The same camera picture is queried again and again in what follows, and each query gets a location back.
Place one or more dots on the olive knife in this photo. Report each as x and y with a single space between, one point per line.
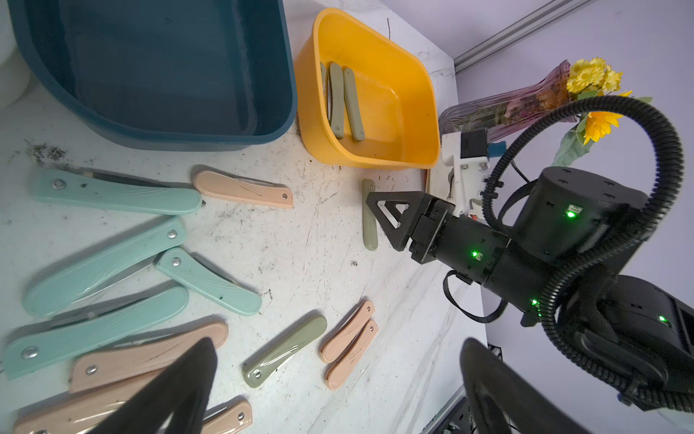
337 100
370 231
262 364
352 105
326 89

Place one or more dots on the aluminium frame struts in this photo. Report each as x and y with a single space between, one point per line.
544 16

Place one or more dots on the yellow storage box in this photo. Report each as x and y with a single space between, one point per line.
396 97

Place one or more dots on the mint knife lower middle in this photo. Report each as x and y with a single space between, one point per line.
32 353

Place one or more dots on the pink knife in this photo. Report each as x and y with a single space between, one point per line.
341 340
231 419
341 370
242 190
81 414
110 366

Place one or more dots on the pink knife upper left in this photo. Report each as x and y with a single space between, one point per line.
110 366

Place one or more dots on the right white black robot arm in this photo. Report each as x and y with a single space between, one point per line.
561 262

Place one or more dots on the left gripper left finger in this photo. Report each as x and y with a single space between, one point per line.
175 400

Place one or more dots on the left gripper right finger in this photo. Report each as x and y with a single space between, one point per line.
500 398

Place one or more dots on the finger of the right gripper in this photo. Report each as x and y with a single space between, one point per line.
397 213

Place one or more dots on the mint knife upper middle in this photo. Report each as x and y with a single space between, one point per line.
102 269

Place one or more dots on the pink knife top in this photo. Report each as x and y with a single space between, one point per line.
242 190

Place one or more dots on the pink knife bottom left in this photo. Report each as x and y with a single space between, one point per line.
231 419

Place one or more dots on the pink knife right lower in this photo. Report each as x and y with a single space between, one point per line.
341 370

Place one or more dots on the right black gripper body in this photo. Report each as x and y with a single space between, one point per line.
470 248

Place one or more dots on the pink knife middle left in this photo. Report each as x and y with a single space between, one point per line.
81 414

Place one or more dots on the dark teal storage box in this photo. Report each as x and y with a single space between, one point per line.
188 76

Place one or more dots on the pink knife right upper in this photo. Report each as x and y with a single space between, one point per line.
341 340

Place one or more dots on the mint knife top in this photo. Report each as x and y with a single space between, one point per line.
55 186

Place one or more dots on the purple glass vase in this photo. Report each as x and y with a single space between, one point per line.
504 114

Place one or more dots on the mint knife short middle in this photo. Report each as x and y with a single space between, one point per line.
181 267

